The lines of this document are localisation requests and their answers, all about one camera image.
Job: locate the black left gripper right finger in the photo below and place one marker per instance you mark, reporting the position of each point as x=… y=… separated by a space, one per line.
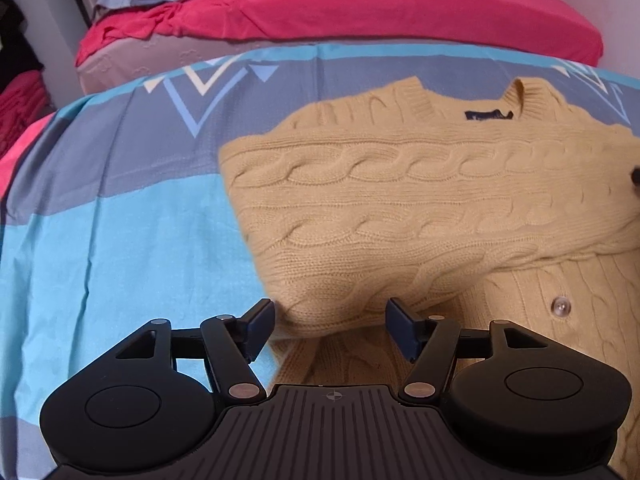
x=429 y=344

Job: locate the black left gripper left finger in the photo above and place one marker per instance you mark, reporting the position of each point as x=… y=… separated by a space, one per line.
x=231 y=344

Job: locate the beige cable-knit sweater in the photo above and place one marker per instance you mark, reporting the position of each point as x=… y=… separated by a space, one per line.
x=520 y=208

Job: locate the red clothes pile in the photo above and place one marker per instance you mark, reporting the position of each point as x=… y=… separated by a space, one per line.
x=22 y=102

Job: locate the blue grey patterned bedspread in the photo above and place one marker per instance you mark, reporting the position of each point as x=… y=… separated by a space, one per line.
x=113 y=211

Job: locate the pink red bed sheet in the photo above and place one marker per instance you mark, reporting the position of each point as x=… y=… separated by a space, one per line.
x=350 y=2

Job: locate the mauve quilted mattress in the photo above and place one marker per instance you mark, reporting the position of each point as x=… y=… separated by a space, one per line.
x=129 y=59

